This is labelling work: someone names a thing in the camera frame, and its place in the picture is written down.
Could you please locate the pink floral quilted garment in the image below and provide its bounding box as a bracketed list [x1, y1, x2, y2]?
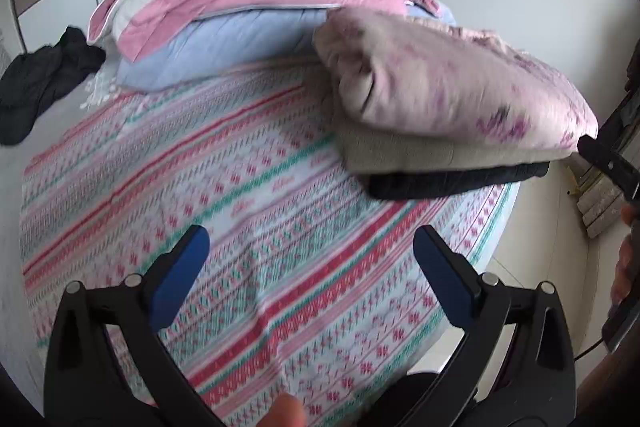
[312, 7, 599, 155]

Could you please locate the striped patterned blanket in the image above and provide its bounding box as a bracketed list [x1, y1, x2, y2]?
[19, 57, 521, 427]

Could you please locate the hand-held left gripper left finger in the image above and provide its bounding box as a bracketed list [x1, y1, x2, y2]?
[44, 225, 226, 427]

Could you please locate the beige folded garment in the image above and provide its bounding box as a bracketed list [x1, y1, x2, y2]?
[334, 119, 576, 175]

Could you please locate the black cable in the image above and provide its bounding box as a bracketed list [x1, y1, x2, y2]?
[575, 337, 608, 360]

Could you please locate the light blue quilt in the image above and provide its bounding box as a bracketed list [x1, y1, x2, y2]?
[114, 2, 458, 92]

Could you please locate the dark navy folded garment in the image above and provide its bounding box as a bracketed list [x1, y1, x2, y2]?
[367, 159, 551, 202]

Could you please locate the person's right hand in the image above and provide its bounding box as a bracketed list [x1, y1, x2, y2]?
[611, 206, 640, 308]

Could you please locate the person's left hand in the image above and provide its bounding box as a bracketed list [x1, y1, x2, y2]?
[257, 393, 308, 427]

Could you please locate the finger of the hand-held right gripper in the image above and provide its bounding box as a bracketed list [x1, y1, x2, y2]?
[598, 97, 640, 142]
[577, 135, 640, 202]

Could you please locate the black garment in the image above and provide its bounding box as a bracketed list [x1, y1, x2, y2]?
[0, 26, 107, 146]

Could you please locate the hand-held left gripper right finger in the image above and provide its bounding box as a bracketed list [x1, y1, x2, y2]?
[413, 225, 578, 427]

